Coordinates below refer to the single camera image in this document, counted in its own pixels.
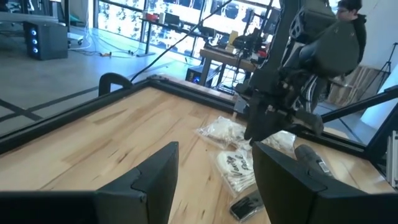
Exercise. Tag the small black computer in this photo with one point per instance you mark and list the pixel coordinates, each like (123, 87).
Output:
(199, 74)

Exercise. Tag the black background robot arm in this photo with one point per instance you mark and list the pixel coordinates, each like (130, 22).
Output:
(248, 42)

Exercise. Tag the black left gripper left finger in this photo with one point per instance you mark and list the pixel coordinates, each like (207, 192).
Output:
(124, 205)

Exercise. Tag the yellow box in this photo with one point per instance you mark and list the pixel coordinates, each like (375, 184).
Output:
(233, 37)

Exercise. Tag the black tripod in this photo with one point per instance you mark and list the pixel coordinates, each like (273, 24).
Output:
(387, 67)

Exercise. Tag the red container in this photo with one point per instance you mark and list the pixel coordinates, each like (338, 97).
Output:
(151, 17)

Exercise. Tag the wooden top desk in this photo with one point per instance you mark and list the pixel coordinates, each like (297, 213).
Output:
(227, 59)

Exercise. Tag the black sachet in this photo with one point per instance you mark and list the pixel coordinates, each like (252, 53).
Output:
(247, 205)

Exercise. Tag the large glass window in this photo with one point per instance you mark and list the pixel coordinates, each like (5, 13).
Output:
(124, 18)

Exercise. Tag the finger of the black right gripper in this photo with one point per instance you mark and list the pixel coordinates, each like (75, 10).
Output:
(311, 123)
(261, 124)

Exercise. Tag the person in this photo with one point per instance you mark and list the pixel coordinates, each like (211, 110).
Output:
(360, 31)

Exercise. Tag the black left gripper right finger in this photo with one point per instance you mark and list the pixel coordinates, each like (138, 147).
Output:
(311, 205)

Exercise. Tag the grey Dove deodorant stick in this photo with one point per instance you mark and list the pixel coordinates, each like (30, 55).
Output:
(311, 158)

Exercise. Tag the black frame desk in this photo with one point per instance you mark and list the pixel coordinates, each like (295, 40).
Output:
(174, 26)

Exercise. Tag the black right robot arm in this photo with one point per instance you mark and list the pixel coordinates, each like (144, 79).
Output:
(329, 49)

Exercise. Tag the grey box device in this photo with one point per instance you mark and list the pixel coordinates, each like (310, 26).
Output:
(171, 18)

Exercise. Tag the wooden pallets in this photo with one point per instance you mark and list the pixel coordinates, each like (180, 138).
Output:
(351, 90)

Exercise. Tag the black computer tower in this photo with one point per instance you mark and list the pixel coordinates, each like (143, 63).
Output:
(46, 40)

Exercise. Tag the black curved bracket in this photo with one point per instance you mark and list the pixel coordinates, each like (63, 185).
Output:
(113, 76)

